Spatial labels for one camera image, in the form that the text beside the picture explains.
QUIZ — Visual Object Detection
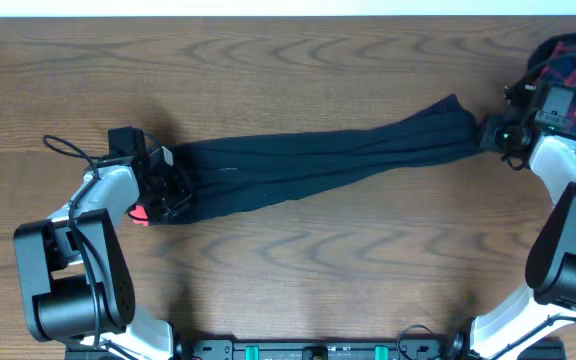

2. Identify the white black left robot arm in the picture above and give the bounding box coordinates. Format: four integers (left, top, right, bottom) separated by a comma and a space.
13, 147, 192, 359

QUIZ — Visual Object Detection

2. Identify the black leggings red waistband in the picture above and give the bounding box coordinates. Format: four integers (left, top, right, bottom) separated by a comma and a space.
129, 95, 480, 226

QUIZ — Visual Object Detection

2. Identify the black mounting rail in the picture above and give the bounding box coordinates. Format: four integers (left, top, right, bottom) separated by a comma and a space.
64, 335, 567, 360

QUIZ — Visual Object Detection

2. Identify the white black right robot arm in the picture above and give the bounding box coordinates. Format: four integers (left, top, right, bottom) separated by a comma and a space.
441, 85, 576, 359

